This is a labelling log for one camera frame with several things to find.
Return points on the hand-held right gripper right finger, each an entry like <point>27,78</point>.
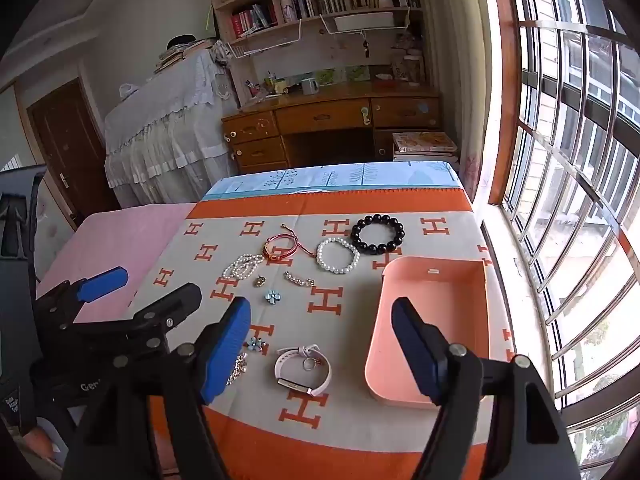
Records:
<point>415,355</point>

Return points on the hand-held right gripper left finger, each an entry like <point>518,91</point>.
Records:
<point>227,355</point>

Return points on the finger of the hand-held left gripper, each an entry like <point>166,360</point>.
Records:
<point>102,284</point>
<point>165,310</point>

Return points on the rhinestone hair clip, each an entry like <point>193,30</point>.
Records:
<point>237,367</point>

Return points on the blue flower earring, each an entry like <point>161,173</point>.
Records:
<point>272,297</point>
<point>256,344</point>

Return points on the pink plastic tray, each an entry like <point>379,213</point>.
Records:
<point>440,310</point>

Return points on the pink bed sheet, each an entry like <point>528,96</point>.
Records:
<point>115,240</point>

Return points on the orange patterned blanket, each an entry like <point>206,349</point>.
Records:
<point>350,335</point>

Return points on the gold pendant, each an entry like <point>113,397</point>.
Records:
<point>259,281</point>

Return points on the pearl safety pin brooch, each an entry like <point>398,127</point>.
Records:
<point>297,278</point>

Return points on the brown wooden door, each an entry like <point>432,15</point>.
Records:
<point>65,145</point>

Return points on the white lace furniture cover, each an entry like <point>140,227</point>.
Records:
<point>165,125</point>

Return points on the light blue printed sheet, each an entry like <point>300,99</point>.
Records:
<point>320,180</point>

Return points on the stack of large books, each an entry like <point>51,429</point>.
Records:
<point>425,145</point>

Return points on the metal window grille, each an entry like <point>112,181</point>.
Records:
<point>565,170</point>

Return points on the pile of books and papers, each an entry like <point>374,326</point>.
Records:
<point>180,52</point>

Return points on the wooden desk with drawers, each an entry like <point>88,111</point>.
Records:
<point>320,115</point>

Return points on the pen holder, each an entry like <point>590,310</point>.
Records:
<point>270,83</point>

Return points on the yellow toy car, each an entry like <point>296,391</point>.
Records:
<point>281,86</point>

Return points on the white mug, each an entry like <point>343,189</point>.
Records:
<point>310,86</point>

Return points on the clear jar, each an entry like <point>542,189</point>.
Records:
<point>412,69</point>

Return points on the beige curtain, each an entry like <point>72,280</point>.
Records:
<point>460,60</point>

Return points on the group of red books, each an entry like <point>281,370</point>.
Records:
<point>247,20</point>

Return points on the wooden bookshelf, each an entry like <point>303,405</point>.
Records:
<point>310,42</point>

